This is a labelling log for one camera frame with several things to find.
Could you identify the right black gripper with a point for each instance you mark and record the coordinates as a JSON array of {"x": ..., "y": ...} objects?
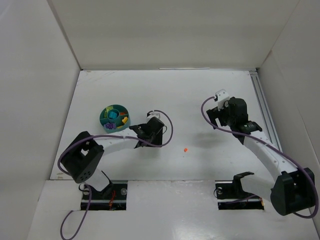
[{"x": 216, "y": 115}]

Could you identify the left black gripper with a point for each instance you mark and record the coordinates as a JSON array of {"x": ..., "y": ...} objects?
[{"x": 144, "y": 132}]

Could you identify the yellow curved lego brick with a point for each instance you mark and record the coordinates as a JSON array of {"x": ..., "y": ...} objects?
[{"x": 124, "y": 120}]

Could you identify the teal rounded lego brick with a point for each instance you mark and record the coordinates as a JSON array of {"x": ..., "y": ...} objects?
[{"x": 112, "y": 114}]

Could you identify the purple curved lego brick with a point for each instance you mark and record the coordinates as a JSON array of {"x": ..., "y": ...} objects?
[{"x": 110, "y": 126}]

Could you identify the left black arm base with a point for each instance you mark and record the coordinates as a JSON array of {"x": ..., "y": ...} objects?
[{"x": 103, "y": 194}]

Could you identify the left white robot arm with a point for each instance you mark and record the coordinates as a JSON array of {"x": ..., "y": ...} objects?
[{"x": 81, "y": 158}]

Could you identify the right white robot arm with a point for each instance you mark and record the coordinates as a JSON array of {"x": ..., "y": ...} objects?
[{"x": 292, "y": 189}]

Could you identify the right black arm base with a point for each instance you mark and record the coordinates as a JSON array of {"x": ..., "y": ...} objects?
[{"x": 231, "y": 196}]

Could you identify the teal divided round container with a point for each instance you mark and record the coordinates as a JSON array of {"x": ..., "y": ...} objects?
[{"x": 103, "y": 119}]

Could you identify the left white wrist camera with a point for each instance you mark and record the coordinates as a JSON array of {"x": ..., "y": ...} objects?
[{"x": 153, "y": 114}]

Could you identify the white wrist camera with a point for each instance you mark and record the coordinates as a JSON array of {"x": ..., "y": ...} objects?
[
  {"x": 153, "y": 114},
  {"x": 221, "y": 97}
]

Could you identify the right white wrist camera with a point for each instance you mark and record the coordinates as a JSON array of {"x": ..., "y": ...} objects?
[{"x": 221, "y": 97}]

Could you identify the aluminium rail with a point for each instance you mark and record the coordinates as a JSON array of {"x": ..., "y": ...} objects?
[{"x": 269, "y": 126}]

